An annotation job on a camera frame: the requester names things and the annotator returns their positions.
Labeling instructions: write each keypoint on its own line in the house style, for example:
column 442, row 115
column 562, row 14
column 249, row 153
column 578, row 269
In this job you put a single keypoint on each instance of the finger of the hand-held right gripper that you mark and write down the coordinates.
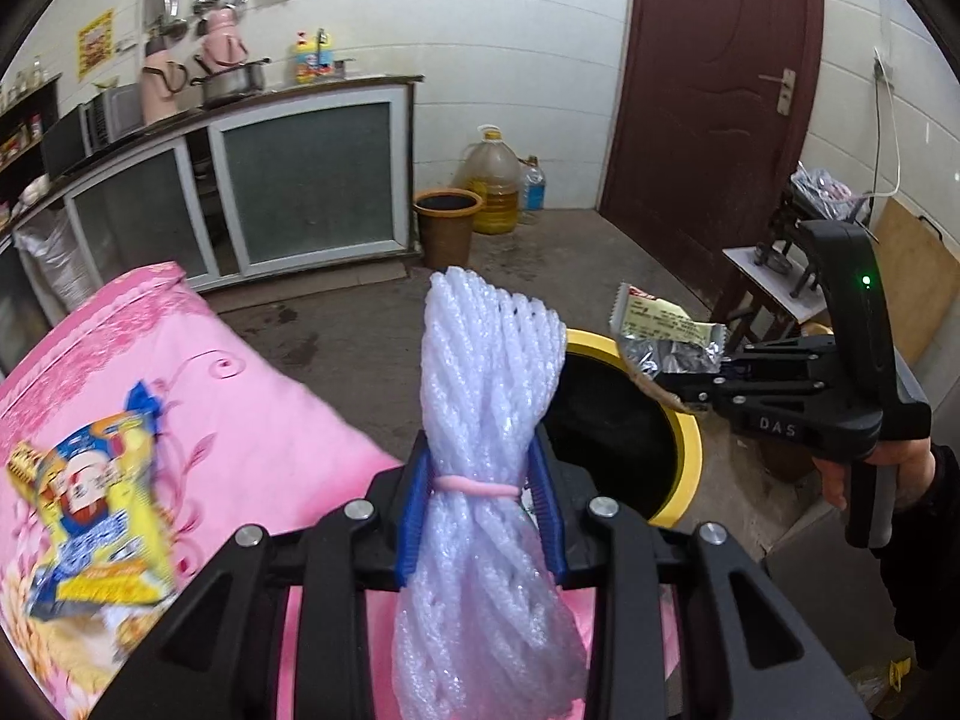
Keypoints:
column 780, row 354
column 712, row 390

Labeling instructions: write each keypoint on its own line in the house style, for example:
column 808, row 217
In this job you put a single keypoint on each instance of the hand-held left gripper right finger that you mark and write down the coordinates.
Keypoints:
column 551, row 532

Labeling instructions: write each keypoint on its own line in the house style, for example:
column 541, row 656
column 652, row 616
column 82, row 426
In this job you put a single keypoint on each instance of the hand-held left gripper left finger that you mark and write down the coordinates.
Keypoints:
column 417, row 525

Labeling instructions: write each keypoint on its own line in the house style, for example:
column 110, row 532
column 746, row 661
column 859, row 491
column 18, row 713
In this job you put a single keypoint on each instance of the yellow-rimmed black trash bin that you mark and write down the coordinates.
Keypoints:
column 686, row 465

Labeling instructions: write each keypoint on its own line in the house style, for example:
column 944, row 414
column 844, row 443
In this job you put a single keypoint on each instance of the silver foil snack wrapper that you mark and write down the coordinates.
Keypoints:
column 660, row 322

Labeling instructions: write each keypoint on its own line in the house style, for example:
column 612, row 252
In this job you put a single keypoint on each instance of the white foam fruit net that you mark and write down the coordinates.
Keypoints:
column 480, row 390

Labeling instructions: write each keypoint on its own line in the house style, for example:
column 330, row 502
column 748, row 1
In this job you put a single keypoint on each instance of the person's right forearm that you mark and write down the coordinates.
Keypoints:
column 930, row 577

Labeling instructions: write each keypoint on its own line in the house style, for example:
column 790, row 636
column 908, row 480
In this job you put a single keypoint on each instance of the person's right hand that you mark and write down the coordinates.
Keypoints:
column 911, row 476

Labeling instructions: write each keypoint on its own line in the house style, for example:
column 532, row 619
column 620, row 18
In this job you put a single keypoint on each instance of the pink rubber band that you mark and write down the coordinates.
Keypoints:
column 472, row 485

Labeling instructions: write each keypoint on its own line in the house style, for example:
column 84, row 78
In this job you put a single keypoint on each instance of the white-topped wooden stool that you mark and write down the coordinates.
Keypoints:
column 765, row 274

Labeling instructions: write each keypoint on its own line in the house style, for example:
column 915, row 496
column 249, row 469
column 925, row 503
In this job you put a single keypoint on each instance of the dark metal tool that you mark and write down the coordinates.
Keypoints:
column 787, row 229

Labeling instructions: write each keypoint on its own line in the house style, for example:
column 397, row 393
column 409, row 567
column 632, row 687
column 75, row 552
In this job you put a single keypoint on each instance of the wooden board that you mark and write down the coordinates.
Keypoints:
column 922, row 277

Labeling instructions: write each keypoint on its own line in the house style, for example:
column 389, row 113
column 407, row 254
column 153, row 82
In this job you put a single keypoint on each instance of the clear plastic bag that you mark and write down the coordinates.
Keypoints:
column 829, row 191

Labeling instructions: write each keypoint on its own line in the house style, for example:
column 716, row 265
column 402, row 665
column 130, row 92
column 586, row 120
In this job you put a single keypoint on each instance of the pink floral tablecloth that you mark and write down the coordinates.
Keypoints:
column 247, row 427

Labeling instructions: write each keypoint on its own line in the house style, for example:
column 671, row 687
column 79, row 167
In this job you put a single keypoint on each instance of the dark red wooden door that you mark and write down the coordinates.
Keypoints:
column 697, row 127

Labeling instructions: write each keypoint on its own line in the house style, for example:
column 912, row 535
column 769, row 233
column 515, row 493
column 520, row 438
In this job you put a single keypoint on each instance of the blue water bottle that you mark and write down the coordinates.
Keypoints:
column 534, row 187

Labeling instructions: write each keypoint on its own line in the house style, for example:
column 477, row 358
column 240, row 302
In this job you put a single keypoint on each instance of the brown plastic bucket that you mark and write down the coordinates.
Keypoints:
column 448, row 236

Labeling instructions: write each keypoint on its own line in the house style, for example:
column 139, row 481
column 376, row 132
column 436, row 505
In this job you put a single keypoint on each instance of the large cooking oil jug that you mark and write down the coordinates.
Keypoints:
column 491, row 187

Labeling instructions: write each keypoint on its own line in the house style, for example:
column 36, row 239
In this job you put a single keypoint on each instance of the yellow blue snack packet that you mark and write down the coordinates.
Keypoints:
column 97, row 510

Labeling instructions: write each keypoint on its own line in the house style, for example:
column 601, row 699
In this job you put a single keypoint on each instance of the kitchen counter cabinet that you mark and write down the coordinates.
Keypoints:
column 307, row 180

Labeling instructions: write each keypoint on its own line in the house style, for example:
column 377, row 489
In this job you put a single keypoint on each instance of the white woven sack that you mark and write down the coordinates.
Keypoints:
column 52, row 270

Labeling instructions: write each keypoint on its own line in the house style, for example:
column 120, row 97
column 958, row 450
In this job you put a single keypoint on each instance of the steel cooking pot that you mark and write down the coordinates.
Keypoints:
column 232, row 84

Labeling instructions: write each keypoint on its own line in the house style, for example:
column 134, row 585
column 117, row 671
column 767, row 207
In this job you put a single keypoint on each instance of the yellow detergent bottle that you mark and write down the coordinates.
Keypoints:
column 306, row 60

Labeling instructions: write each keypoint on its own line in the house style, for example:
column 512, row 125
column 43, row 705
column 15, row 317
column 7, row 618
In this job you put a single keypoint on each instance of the black faucet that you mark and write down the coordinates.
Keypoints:
column 321, row 41

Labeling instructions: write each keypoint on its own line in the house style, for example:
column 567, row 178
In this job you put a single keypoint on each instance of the microwave oven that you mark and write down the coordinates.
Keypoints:
column 109, row 116

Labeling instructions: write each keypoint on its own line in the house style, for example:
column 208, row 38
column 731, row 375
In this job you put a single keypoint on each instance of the dark wooden shelf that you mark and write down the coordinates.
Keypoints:
column 30, row 135

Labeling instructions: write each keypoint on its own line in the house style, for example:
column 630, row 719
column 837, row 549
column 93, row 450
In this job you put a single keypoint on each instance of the yellow wall poster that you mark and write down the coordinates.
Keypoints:
column 96, row 45

